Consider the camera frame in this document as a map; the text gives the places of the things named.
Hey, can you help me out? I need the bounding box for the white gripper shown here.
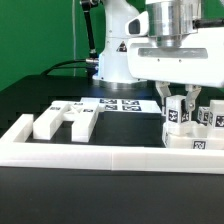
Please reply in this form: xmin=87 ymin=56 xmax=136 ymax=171
xmin=127 ymin=31 xmax=224 ymax=115

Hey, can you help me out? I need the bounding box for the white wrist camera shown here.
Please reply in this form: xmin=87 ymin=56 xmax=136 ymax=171
xmin=125 ymin=11 xmax=149 ymax=37

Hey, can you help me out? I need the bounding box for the black cable on table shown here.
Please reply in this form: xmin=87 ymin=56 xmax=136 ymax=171
xmin=40 ymin=59 xmax=88 ymax=77

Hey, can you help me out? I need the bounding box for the white tag base sheet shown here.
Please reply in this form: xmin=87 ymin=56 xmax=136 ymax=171
xmin=81 ymin=97 xmax=161 ymax=114

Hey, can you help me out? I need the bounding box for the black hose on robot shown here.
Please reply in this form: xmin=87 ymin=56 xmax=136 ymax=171
xmin=79 ymin=0 xmax=100 ymax=69

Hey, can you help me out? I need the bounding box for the white chair seat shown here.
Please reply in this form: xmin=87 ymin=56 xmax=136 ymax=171
xmin=162 ymin=121 xmax=224 ymax=150

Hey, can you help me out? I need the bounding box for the white chair back part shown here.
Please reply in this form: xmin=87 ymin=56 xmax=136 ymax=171
xmin=63 ymin=102 xmax=99 ymax=142

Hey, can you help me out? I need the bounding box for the white U-shaped fence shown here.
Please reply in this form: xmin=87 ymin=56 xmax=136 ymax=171
xmin=0 ymin=114 xmax=224 ymax=174

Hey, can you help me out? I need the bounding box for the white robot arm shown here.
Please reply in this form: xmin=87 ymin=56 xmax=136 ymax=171
xmin=93 ymin=0 xmax=224 ymax=112

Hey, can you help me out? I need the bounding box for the white long chair part left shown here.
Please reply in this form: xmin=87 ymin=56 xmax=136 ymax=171
xmin=33 ymin=104 xmax=69 ymax=140

